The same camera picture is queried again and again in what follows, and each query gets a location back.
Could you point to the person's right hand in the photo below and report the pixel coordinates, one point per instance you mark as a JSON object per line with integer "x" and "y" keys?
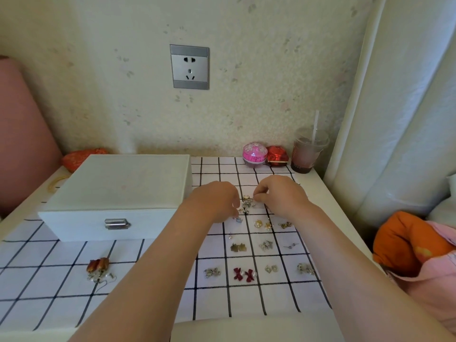
{"x": 281, "y": 195}

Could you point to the person's left hand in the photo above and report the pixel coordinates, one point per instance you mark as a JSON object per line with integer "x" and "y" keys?
{"x": 213, "y": 203}

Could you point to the pile of mixed earrings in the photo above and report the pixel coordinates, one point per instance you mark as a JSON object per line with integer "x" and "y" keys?
{"x": 246, "y": 203}

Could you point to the white wooden jewelry box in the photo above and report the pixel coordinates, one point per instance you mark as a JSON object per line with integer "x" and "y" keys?
{"x": 117, "y": 185}

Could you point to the red-brown drop earring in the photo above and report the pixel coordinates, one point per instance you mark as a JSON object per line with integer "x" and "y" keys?
{"x": 92, "y": 266}
{"x": 103, "y": 263}

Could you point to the person's left forearm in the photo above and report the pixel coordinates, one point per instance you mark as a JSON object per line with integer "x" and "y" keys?
{"x": 142, "y": 288}

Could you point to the person's right forearm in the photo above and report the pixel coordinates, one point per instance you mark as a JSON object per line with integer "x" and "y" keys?
{"x": 363, "y": 288}

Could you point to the red faceted gift box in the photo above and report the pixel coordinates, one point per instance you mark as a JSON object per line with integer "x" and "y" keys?
{"x": 277, "y": 155}

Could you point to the pink round trinket box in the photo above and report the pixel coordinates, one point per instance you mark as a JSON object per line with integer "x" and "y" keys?
{"x": 255, "y": 153}

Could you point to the red heart-shaped box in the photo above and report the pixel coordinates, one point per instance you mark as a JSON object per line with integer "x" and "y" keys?
{"x": 82, "y": 158}

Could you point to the clear plastic drink cup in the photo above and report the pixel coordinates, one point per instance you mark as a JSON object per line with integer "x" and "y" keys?
{"x": 306, "y": 154}

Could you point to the white drinking straw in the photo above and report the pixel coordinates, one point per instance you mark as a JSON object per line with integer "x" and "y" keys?
{"x": 315, "y": 124}

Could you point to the orange plush cushion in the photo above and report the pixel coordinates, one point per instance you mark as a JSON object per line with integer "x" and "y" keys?
{"x": 402, "y": 242}

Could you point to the white padded headboard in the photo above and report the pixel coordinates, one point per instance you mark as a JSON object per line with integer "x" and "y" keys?
{"x": 392, "y": 103}

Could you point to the thin gold bangle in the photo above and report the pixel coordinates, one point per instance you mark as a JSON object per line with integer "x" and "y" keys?
{"x": 52, "y": 185}

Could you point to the pink plaid blanket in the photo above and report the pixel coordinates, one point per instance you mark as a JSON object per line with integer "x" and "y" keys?
{"x": 434, "y": 288}

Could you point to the white black-grid table cloth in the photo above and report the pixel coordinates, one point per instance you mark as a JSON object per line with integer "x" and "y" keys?
{"x": 53, "y": 288}

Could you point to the pink rolled mat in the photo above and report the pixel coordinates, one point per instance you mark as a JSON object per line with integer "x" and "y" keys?
{"x": 21, "y": 149}

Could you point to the grey wall socket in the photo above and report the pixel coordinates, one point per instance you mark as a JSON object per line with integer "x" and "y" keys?
{"x": 189, "y": 67}

